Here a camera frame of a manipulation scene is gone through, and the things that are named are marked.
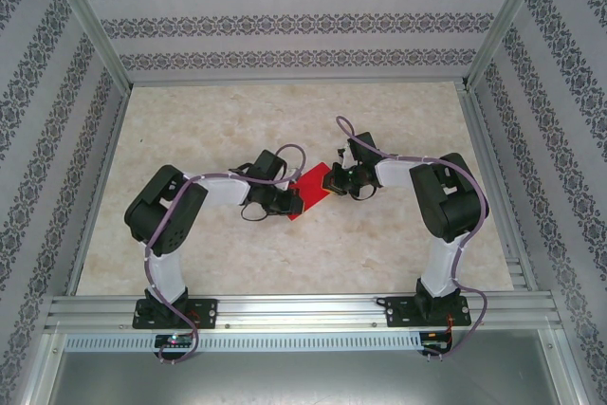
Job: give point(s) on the red paper sheet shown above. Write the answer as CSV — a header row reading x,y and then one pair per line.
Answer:
x,y
310,187

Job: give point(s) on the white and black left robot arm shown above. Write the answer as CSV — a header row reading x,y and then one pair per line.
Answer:
x,y
166,277

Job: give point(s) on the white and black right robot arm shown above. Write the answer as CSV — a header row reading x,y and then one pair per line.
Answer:
x,y
443,272

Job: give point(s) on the small black controller board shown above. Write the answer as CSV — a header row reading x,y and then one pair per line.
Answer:
x,y
436,338
173,341

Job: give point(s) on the short aluminium cross rail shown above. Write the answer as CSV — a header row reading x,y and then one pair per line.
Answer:
x,y
294,80

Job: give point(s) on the long aluminium mounting rail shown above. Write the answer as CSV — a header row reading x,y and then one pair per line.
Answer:
x,y
294,310

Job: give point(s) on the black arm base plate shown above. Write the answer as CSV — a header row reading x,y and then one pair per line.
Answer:
x,y
396,312
208,312

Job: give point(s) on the aluminium side rail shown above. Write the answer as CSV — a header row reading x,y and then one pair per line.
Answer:
x,y
495,196
94,196

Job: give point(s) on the aluminium frame post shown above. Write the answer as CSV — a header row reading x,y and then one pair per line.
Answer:
x,y
505,21
90,21

